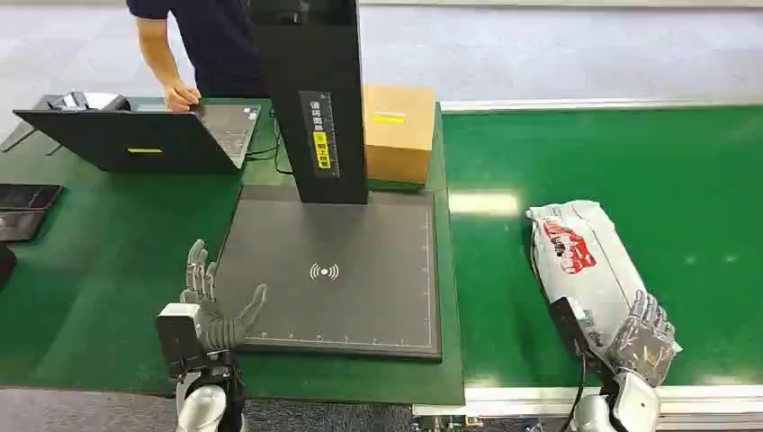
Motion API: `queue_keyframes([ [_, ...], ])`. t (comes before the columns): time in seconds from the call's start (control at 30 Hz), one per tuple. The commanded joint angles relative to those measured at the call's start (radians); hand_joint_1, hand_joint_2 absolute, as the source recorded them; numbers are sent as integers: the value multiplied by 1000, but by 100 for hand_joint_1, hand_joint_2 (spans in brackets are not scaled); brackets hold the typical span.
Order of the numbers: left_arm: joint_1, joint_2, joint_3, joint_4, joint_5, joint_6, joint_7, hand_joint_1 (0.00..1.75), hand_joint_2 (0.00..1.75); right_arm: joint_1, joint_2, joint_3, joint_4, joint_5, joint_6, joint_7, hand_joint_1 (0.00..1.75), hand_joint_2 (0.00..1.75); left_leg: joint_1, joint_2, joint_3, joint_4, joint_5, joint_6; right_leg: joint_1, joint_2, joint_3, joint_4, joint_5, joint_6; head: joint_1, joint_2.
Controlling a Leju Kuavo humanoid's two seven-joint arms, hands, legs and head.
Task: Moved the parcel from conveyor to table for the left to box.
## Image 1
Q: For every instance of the person's hand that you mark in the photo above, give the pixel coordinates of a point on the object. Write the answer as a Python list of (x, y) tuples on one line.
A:
[(180, 96)]

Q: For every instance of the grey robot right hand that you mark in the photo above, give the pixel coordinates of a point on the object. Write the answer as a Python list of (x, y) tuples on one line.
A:
[(644, 346)]

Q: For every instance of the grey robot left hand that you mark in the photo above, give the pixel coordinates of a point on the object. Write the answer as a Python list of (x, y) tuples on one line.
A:
[(220, 334)]

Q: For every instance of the white plastic parcel bag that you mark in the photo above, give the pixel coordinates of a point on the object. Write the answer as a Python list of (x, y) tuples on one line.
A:
[(587, 280)]

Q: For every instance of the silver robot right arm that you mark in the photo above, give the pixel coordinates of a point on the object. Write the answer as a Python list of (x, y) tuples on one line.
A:
[(635, 405)]

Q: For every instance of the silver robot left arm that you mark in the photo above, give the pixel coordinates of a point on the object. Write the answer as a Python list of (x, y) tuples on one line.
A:
[(202, 408)]

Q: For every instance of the person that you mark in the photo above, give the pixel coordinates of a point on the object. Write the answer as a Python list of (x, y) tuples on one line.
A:
[(217, 47)]

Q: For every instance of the black laptop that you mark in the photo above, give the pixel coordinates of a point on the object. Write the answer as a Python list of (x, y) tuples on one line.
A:
[(131, 143)]

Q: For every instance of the silver grey device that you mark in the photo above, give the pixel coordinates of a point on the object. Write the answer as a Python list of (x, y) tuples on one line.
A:
[(89, 100)]

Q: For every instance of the green table mat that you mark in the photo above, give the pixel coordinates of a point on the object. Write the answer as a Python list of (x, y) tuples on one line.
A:
[(113, 262)]

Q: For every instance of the black scanner column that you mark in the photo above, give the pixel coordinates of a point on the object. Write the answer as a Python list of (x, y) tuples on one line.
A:
[(310, 71)]

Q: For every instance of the green conveyor belt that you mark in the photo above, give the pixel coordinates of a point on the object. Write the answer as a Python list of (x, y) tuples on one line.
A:
[(667, 179)]

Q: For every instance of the dark grey flat device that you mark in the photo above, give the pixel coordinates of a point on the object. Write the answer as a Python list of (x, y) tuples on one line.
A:
[(19, 225)]

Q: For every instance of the brown cardboard box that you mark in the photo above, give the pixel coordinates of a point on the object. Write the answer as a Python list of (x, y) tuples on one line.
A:
[(396, 140)]

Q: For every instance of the black rounded object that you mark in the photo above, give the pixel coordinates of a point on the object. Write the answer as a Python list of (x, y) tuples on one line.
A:
[(5, 265)]

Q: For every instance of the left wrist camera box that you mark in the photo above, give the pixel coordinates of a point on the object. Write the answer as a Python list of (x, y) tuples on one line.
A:
[(177, 340)]

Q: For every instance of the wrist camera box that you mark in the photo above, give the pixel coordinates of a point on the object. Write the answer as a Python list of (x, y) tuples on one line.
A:
[(569, 328), (177, 340)]

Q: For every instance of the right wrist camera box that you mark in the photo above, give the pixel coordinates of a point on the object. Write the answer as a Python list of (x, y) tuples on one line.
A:
[(569, 328)]

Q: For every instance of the dark scanner base plate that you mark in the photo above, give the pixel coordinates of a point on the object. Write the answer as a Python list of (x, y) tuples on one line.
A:
[(334, 304)]

